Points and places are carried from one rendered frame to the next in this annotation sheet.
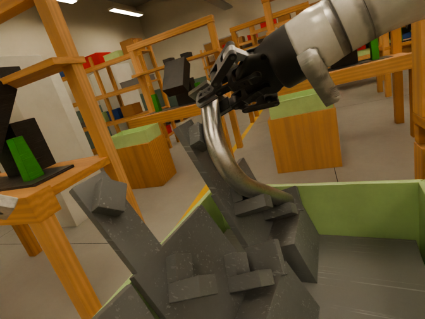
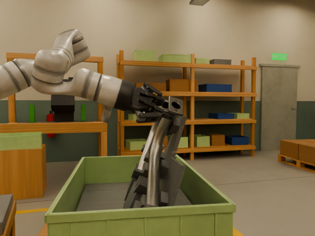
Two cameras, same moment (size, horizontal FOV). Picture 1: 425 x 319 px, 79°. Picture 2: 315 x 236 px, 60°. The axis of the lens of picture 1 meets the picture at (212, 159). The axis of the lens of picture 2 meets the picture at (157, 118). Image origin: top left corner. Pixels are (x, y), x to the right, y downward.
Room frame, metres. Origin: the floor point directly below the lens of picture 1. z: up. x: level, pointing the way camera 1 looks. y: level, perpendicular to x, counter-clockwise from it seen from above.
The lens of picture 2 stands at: (0.95, -0.51, 1.19)
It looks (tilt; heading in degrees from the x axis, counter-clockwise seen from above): 3 degrees down; 140
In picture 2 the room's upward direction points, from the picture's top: straight up
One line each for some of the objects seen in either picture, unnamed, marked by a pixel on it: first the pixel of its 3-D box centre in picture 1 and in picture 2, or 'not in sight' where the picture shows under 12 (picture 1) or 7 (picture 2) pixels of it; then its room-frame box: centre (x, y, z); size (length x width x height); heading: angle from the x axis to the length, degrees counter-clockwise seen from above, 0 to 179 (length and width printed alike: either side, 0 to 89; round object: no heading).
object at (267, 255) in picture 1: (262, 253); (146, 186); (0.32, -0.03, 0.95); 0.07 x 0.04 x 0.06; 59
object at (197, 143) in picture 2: not in sight; (188, 106); (-3.15, 3.75, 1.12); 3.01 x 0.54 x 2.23; 66
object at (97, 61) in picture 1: (114, 106); not in sight; (6.11, 1.83, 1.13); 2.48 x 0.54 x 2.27; 66
